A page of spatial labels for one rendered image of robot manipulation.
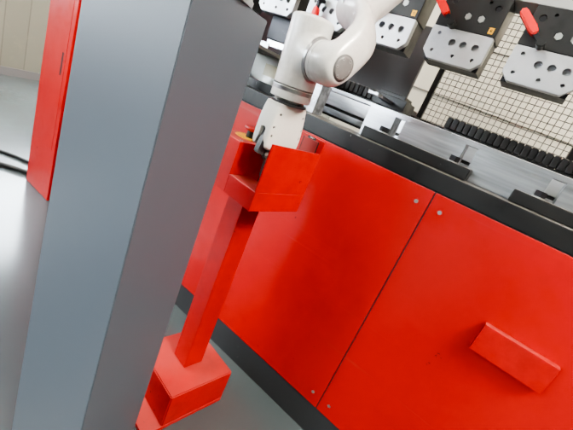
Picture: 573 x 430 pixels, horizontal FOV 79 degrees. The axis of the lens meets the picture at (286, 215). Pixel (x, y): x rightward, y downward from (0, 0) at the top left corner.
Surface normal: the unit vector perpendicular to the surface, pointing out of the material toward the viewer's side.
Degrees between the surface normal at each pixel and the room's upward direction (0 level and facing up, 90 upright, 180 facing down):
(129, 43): 90
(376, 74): 90
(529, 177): 90
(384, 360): 90
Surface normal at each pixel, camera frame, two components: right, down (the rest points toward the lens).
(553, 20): -0.55, 0.07
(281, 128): 0.59, 0.50
